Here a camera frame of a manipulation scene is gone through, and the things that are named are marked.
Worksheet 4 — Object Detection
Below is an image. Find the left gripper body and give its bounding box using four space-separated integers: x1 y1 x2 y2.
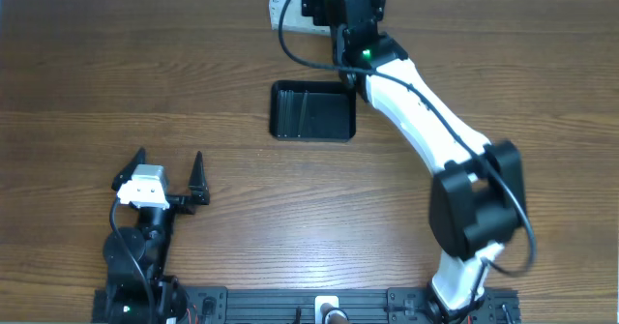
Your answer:
167 193 197 216

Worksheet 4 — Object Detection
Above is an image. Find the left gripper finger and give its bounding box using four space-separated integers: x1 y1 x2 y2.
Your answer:
110 146 147 192
187 150 211 206

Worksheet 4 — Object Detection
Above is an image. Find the clear test tube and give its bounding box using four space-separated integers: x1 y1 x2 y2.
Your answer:
278 89 293 137
297 90 310 138

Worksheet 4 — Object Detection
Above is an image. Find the black tray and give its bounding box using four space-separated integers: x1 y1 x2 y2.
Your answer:
268 79 358 144

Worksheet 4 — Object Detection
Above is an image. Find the white test tube rack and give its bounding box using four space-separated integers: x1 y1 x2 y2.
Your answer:
268 0 335 38

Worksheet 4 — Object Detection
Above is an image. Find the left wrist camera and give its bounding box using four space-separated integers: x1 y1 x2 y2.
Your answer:
115 163 170 211

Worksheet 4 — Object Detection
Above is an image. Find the black cable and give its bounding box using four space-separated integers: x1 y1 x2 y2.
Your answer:
276 0 539 280
108 197 161 324

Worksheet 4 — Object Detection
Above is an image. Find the mounting rail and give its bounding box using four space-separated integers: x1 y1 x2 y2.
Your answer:
91 286 522 324

